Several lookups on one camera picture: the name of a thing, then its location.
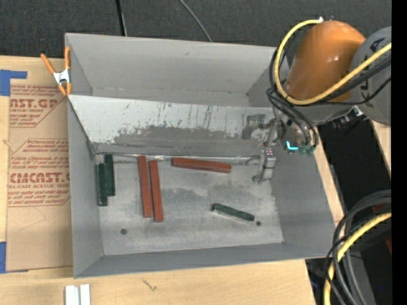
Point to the dark green flat block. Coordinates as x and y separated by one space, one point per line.
110 173
102 184
233 212

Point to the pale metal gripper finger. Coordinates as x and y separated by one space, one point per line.
252 127
266 167

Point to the red-brown flat block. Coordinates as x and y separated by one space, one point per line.
145 186
200 165
156 192

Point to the brown cardboard board red print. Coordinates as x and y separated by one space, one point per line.
38 234

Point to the grey metal bin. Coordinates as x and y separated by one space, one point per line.
190 237

